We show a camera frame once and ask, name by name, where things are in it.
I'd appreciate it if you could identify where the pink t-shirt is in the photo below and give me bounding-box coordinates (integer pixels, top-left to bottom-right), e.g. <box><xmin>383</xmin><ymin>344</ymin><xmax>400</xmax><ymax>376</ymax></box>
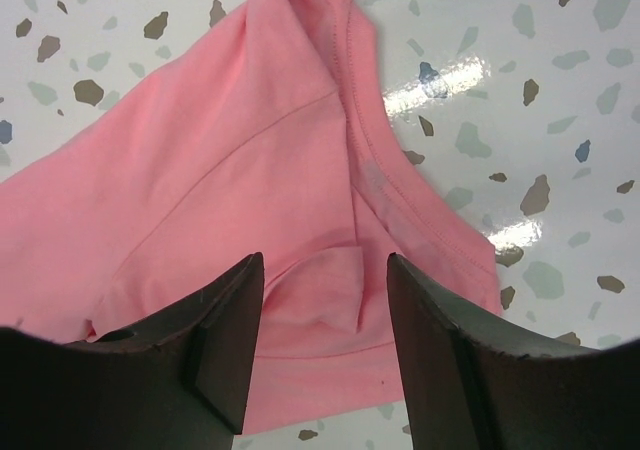
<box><xmin>1</xmin><ymin>0</ymin><xmax>500</xmax><ymax>434</ymax></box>

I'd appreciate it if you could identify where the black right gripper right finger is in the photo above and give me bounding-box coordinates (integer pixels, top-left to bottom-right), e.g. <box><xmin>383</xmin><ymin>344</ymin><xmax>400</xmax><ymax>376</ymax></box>
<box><xmin>387</xmin><ymin>254</ymin><xmax>639</xmax><ymax>450</ymax></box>

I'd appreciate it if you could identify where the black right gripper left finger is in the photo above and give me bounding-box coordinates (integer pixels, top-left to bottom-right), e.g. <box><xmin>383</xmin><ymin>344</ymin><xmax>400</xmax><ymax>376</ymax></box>
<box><xmin>1</xmin><ymin>253</ymin><xmax>264</xmax><ymax>449</ymax></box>

